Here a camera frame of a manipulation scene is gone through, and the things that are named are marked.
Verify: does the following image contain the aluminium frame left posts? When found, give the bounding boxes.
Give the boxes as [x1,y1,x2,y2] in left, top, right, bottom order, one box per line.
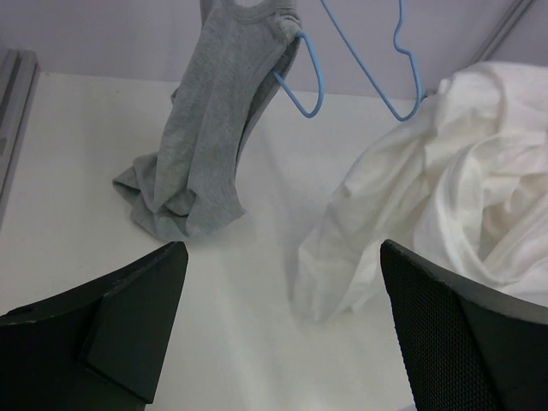
[1,49,40,222]

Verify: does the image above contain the aluminium frame right posts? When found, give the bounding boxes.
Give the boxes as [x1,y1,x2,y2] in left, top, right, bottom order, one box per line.
[468,0,537,65]

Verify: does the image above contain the aluminium frame posts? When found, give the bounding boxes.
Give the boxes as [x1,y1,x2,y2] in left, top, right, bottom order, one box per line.
[468,0,537,65]
[1,49,40,222]

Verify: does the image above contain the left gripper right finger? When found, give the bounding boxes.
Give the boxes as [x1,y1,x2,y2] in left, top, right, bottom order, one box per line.
[380,240,547,410]

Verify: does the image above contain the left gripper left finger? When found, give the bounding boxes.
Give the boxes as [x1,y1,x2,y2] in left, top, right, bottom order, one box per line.
[1,242,188,410]

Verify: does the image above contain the white tank top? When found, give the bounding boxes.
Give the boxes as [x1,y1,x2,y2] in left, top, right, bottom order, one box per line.
[293,62,547,321]

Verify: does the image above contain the blue wire hanger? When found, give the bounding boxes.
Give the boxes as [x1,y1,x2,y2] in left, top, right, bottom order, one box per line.
[319,0,423,122]
[271,30,325,119]

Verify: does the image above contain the grey tank top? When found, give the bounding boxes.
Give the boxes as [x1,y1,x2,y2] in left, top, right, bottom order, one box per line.
[113,1,301,241]

